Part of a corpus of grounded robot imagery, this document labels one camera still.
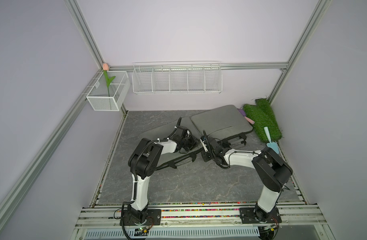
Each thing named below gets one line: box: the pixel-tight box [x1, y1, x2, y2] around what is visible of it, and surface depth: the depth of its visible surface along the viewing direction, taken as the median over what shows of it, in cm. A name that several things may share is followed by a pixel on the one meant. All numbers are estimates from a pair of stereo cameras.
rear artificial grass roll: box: [255, 98, 280, 127], surface depth 118 cm
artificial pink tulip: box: [102, 63, 116, 97], surface depth 92 cm
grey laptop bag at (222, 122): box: [190, 104, 253, 140], surface depth 107 cm
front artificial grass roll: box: [242, 98, 283, 142], surface depth 113 cm
